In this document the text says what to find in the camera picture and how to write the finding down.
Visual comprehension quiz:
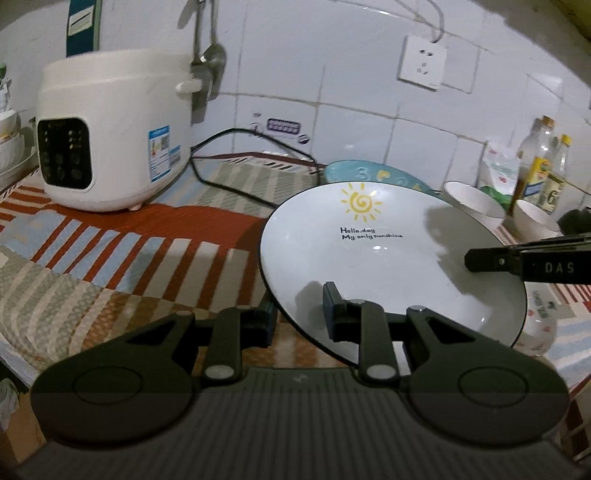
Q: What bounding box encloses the white rice cooker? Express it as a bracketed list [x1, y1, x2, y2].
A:
[34, 50, 205, 213]

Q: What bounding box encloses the striped patchwork tablecloth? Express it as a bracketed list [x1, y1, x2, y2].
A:
[0, 151, 591, 418]

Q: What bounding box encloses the white ribbed dish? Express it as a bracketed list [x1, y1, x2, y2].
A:
[0, 130, 40, 178]

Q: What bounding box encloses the blue wall sticker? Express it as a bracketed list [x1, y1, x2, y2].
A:
[267, 117, 301, 136]

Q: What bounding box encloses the clear glass bottle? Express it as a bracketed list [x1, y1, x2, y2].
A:
[540, 134, 574, 214]

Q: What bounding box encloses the black power cord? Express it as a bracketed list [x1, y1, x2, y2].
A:
[190, 126, 327, 219]

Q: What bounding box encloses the yellow label oil bottle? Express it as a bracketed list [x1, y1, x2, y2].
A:
[509, 115, 557, 216]

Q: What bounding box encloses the teal hanging banner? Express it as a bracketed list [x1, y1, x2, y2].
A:
[65, 0, 103, 59]

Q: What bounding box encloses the white plate with black rim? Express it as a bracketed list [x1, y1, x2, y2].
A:
[259, 181, 528, 366]

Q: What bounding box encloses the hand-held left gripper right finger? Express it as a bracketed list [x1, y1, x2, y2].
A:
[322, 281, 514, 387]

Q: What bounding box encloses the teal patterned plate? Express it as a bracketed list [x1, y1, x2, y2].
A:
[323, 159, 444, 195]

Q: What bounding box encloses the white and green salt bag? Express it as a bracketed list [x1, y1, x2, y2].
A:
[478, 141, 523, 205]

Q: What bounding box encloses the brown cardboard box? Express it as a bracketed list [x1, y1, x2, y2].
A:
[0, 364, 48, 468]

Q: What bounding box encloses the black round object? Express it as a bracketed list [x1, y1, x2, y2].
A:
[556, 209, 591, 237]

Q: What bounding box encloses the grey wall wire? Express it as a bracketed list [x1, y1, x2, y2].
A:
[396, 0, 447, 43]

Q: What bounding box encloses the plain white bowl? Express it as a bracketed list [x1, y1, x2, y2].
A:
[0, 110, 22, 142]

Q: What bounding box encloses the hanging metal spoon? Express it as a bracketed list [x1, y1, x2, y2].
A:
[190, 0, 228, 70]

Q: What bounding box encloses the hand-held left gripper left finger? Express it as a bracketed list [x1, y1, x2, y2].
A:
[122, 298, 279, 387]

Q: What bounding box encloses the white bowl with dark rim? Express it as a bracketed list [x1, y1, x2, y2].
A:
[513, 199, 565, 241]
[443, 181, 508, 232]

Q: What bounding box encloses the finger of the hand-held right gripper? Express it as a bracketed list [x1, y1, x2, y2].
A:
[464, 247, 525, 277]

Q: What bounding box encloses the white wall socket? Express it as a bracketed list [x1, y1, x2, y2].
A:
[398, 33, 448, 92]

